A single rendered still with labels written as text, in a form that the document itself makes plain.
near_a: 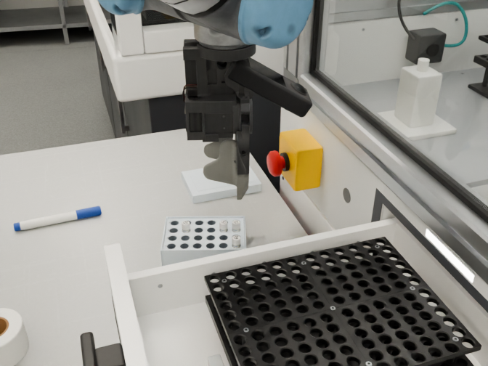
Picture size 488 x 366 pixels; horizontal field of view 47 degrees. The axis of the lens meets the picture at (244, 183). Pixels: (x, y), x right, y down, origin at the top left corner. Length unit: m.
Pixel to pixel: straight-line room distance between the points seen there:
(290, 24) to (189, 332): 0.35
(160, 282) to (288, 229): 0.33
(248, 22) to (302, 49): 0.43
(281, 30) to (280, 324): 0.28
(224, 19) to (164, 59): 0.80
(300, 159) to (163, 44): 0.52
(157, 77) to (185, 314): 0.71
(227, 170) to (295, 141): 0.17
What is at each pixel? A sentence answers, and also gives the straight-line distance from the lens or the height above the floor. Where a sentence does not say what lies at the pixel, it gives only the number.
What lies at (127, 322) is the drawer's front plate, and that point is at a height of 0.93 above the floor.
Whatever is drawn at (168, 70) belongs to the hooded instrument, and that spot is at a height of 0.87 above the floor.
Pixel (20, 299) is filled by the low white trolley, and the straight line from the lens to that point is 0.85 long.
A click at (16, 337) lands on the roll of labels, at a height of 0.80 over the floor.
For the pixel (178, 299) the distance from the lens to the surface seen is 0.67.
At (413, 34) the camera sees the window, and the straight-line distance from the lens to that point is 0.65.
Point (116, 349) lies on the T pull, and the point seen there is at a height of 0.91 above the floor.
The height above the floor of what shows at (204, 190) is 0.78.
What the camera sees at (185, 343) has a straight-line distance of 0.64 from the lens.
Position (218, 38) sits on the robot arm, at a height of 1.11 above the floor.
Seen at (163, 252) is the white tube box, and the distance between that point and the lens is 0.82.
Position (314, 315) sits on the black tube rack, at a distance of 0.58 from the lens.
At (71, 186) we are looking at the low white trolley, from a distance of 1.07.
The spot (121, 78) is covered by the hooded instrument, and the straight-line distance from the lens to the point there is 1.25.
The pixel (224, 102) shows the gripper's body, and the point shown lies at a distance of 0.67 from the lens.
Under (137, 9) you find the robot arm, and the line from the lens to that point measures 0.56.
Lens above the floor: 1.31
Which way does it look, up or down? 32 degrees down
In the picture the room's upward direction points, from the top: straight up
